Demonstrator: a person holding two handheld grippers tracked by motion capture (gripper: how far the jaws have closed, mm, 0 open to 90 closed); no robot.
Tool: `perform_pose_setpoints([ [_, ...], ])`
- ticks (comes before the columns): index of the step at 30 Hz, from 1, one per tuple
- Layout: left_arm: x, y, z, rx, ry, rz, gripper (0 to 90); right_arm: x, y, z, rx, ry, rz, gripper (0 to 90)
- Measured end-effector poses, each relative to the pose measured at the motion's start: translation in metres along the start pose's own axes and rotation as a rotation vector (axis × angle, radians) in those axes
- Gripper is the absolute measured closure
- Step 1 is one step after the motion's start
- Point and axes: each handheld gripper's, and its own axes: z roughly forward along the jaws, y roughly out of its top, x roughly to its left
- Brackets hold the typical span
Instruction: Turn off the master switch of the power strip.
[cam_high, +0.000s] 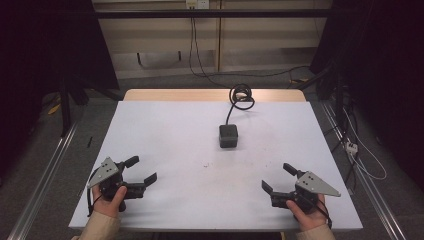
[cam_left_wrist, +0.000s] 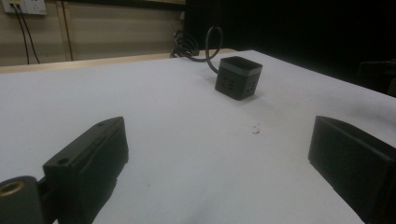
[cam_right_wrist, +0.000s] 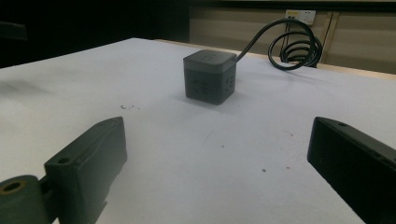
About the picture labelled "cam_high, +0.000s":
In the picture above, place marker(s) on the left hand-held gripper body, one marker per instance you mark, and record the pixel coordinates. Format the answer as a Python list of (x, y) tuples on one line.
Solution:
[(106, 171)]

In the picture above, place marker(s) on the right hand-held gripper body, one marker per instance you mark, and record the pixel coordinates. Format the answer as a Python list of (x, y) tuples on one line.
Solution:
[(313, 186)]

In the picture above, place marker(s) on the person's left hand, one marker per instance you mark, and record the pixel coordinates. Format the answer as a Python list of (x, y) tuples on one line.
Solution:
[(110, 203)]

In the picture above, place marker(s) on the person's right hand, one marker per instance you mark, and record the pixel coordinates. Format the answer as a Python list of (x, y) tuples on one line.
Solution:
[(308, 218)]

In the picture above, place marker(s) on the small black floor piece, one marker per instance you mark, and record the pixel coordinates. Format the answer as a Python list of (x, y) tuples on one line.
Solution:
[(89, 141)]

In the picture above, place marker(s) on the white table mat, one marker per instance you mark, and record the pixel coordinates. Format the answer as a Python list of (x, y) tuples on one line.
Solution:
[(186, 133)]

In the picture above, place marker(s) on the black power adapter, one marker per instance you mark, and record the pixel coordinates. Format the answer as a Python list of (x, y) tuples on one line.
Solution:
[(228, 136)]

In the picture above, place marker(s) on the black metal stand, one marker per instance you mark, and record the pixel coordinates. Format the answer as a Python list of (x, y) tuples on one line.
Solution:
[(65, 106)]

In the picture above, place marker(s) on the yellow floor tape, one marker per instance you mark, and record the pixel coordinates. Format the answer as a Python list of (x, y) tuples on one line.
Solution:
[(54, 109)]

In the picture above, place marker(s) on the black curtain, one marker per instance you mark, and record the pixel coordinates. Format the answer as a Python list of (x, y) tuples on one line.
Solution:
[(40, 60), (383, 66)]

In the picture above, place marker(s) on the black horizontal metal bar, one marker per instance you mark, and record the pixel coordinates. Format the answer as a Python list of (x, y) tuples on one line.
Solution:
[(213, 13)]

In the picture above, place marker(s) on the aluminium floor rail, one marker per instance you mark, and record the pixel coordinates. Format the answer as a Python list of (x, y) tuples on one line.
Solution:
[(43, 180), (366, 186)]

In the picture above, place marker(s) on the white wall socket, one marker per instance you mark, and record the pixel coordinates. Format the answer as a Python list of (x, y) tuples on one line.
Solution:
[(197, 3)]

